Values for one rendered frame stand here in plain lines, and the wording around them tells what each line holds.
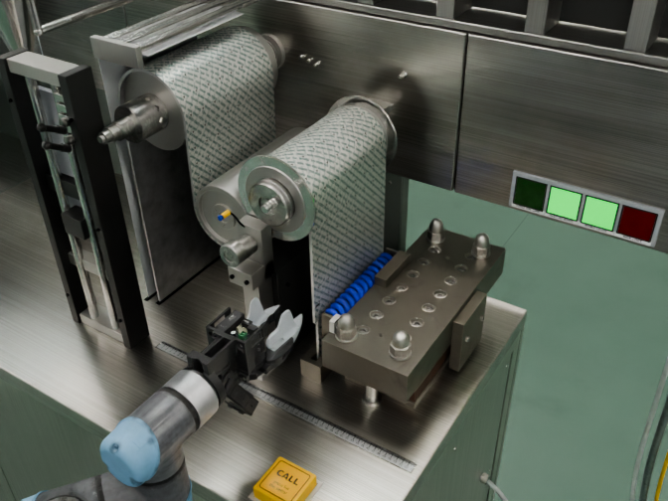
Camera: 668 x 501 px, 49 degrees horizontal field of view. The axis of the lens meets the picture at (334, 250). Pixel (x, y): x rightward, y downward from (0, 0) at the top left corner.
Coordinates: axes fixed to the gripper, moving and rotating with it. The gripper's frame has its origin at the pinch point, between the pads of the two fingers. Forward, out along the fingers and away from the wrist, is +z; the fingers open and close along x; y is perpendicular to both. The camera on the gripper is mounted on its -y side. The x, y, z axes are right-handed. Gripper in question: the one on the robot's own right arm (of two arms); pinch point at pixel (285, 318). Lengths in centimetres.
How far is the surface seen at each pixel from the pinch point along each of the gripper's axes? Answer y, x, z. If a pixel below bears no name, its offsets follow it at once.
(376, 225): 1.7, 0.0, 28.4
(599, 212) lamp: 9, -36, 40
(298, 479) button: -16.7, -10.9, -14.0
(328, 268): 1.9, 0.0, 12.4
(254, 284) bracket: 2.8, 7.3, 1.9
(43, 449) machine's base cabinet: -45, 53, -18
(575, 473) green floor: -110, -35, 87
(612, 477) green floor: -110, -45, 92
